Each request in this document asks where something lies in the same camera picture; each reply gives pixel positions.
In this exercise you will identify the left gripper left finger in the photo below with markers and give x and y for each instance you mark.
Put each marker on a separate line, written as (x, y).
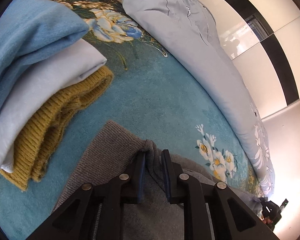
(96, 211)

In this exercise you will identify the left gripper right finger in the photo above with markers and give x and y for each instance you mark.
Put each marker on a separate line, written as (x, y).
(210, 211)

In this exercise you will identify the grey sweatshirt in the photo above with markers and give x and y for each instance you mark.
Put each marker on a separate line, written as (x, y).
(109, 154)

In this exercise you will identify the folded mustard knit sweater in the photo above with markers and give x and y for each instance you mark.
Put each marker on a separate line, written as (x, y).
(41, 135)

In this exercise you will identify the blue floral bed blanket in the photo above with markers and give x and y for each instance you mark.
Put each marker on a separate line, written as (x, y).
(152, 95)

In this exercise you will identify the folded light blue garment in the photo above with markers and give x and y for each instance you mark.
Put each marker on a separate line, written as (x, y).
(41, 81)

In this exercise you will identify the white black sliding wardrobe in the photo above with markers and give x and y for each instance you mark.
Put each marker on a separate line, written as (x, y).
(262, 38)

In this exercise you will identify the light blue daisy duvet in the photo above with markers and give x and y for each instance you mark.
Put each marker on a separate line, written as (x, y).
(188, 31)

